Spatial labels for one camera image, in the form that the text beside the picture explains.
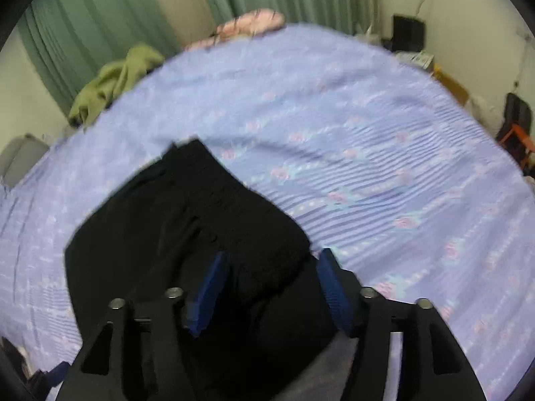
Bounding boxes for hanging black cable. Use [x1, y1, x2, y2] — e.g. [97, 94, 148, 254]
[513, 29, 528, 89]

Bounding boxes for beige sheer curtain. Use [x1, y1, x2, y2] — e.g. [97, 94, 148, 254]
[142, 0, 218, 46]

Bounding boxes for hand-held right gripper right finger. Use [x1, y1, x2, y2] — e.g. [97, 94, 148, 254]
[317, 248, 488, 401]

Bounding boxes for black and orange chair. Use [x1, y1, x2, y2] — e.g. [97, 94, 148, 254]
[495, 92, 535, 163]

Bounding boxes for green crumpled garment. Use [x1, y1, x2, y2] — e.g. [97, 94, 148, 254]
[67, 44, 166, 128]

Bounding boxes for grey bed headboard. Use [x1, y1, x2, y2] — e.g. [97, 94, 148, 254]
[0, 134, 51, 188]

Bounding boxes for black box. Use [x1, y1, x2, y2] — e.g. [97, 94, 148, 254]
[392, 14, 426, 51]

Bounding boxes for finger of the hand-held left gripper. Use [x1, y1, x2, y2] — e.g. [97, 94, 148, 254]
[27, 359, 72, 391]

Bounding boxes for bed with purple striped sheet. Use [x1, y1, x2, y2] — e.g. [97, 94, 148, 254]
[0, 23, 535, 401]

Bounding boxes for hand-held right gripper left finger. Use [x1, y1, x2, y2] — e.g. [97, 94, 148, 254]
[56, 252, 230, 401]

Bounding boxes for pink patterned garment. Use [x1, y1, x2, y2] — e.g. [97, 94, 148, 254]
[186, 8, 287, 51]

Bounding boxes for black pants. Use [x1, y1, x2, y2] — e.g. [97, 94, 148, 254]
[63, 138, 364, 401]

